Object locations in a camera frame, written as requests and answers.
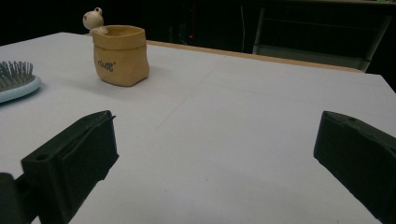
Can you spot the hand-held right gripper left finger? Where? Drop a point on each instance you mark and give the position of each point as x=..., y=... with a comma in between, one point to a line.
x=74, y=161

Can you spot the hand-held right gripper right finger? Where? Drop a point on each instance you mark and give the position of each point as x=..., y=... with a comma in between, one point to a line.
x=358, y=155

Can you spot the light blue hairbrush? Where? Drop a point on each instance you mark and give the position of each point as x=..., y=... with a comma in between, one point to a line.
x=18, y=88

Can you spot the tan pot with bear figure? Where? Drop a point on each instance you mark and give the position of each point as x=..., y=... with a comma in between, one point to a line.
x=121, y=56

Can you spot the white table cover sheet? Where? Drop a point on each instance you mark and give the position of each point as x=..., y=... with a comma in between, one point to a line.
x=218, y=124

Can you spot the wooden table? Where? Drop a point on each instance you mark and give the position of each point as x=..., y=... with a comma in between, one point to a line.
x=249, y=56

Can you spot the white metal table frame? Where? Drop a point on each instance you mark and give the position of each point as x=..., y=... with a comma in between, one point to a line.
x=311, y=55

